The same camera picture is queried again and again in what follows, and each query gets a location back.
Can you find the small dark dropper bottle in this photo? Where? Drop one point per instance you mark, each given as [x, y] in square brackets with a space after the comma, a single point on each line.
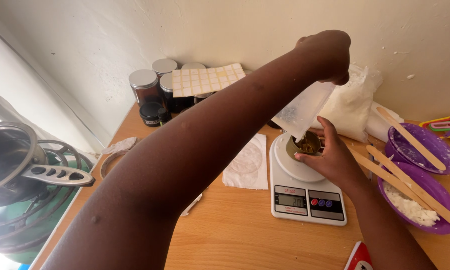
[164, 116]

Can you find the colourful measuring cup set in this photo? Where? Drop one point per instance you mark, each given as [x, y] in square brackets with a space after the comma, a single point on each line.
[448, 125]

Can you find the red and white packet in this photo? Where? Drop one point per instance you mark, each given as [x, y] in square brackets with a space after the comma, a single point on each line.
[358, 258]

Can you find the amber jar with silver lid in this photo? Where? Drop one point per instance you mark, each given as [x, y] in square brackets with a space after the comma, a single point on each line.
[201, 98]
[168, 97]
[144, 88]
[193, 66]
[164, 66]

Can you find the purple bowl holding wax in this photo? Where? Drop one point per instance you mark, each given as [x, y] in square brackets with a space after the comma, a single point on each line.
[435, 187]

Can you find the person's left hand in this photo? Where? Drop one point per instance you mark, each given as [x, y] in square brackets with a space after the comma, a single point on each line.
[322, 52]

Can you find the heap of white wax flakes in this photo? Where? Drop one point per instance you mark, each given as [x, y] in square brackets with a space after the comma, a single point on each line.
[409, 208]

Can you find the clear plastic bag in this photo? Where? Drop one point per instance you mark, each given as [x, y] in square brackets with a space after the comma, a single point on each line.
[303, 108]

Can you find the person's right hand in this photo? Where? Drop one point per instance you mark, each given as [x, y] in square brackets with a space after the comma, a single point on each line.
[335, 157]

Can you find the round gold tin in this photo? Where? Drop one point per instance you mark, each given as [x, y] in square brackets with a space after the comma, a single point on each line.
[298, 148]

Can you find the crumpled white tissue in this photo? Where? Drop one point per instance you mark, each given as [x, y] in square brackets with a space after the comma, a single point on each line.
[119, 145]

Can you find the white bag of wax flakes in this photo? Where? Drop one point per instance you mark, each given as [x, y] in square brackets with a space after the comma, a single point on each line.
[350, 105]

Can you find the small black round jar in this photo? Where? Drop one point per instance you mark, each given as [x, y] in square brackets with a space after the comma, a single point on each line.
[149, 114]

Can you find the flat wooden stirring stick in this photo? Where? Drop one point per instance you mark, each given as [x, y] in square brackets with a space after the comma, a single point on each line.
[412, 140]
[382, 174]
[412, 185]

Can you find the green gas cylinder burner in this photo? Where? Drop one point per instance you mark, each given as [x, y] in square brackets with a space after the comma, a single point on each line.
[29, 221]

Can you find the sheet of white stickers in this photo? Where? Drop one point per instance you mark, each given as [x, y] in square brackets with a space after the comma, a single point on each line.
[206, 79]

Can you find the empty purple plastic bowl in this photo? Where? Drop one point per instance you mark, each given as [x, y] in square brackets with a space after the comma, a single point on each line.
[435, 157]

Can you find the white digital kitchen scale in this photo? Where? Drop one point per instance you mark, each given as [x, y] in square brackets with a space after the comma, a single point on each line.
[307, 202]

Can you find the white paper towel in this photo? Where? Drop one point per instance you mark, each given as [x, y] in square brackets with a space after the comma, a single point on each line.
[247, 165]

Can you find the person's left fingers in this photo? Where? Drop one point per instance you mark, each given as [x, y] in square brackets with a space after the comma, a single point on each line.
[335, 77]

